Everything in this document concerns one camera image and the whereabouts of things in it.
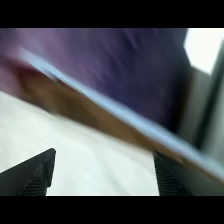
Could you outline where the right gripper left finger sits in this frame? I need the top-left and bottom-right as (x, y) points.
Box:
(0, 147), (57, 197)

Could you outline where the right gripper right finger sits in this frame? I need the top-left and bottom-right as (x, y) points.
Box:
(153, 151), (224, 197)

